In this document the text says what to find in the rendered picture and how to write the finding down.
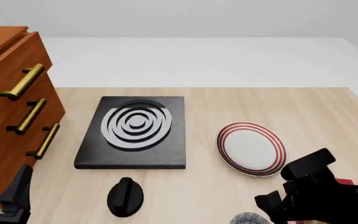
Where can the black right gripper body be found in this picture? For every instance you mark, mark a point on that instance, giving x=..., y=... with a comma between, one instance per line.
x=269, y=203

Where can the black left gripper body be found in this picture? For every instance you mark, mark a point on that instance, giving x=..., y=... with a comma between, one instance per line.
x=2, y=217

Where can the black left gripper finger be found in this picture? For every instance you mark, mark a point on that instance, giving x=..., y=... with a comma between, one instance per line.
x=19, y=186

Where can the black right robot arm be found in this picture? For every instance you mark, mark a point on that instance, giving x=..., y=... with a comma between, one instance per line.
x=337, y=203

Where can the black patterned bowl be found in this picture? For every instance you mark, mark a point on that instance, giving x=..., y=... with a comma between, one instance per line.
x=247, y=219

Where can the white plate with red rings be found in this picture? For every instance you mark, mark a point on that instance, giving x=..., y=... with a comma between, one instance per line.
x=249, y=149

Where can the flat black stove plate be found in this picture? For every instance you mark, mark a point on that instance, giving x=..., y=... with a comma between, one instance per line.
x=98, y=154

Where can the red printed box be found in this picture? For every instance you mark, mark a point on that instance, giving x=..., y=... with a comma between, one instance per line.
x=344, y=181

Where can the round black stove knob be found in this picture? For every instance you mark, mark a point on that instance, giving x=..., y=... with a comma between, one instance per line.
x=124, y=198

